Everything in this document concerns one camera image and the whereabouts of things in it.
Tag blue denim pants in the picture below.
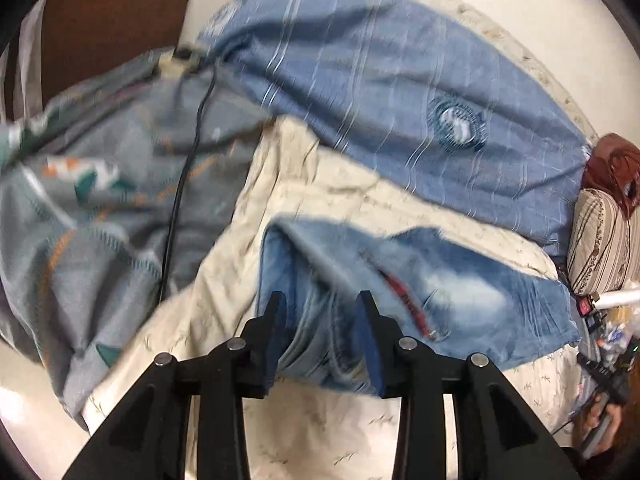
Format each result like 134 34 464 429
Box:
256 217 579 394

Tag person's right hand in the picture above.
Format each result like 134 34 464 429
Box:
570 393 623 462

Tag small red bottle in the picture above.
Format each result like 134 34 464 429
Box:
577 296 594 318

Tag white tube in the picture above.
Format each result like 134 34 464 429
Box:
592 288 640 310

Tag striped beige pillow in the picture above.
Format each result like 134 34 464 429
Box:
566 188 640 296

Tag cream leaf-print blanket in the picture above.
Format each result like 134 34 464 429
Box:
82 117 580 479

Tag red-brown bag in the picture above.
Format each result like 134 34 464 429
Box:
582 133 640 219

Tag grey patterned bedsheet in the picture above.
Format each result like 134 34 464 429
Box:
1 51 270 419

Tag grey cloth on headboard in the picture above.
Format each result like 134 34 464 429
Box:
1 0 47 124

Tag white power strip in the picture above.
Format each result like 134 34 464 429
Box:
157 46 203 80

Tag brown headboard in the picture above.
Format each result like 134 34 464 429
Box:
0 0 196 122

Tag black power cable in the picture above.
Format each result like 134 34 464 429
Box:
156 52 222 306

